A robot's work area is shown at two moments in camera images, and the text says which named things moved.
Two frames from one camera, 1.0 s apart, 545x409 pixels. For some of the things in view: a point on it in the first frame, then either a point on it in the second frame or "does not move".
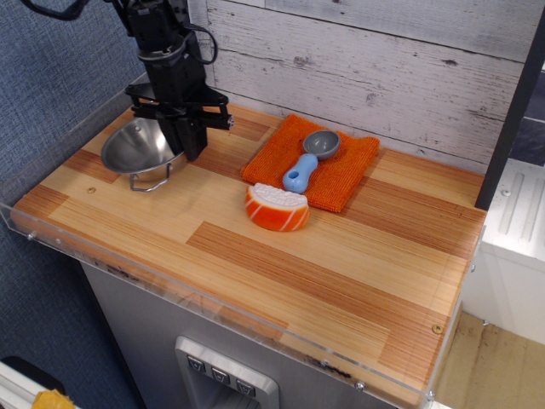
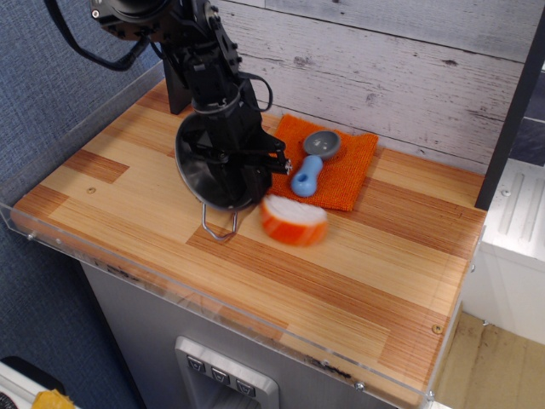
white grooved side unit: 507,284 does not move
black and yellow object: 25,386 does not move
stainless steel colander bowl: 140,147 → 197,173
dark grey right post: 514,119 does not move
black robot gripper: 178,89 → 232,130
